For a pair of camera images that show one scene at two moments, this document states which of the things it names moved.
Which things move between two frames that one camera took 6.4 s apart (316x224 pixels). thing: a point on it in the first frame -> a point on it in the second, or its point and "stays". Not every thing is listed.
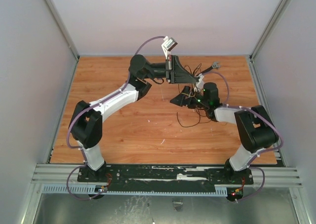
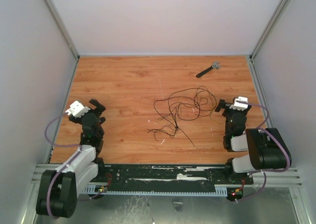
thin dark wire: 200,118 -> 195,103
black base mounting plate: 165,175 stays
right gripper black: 187,99 -> 227,108
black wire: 189,126 -> 184,104
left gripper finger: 179,74 -> 99,108
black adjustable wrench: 216,65 stays
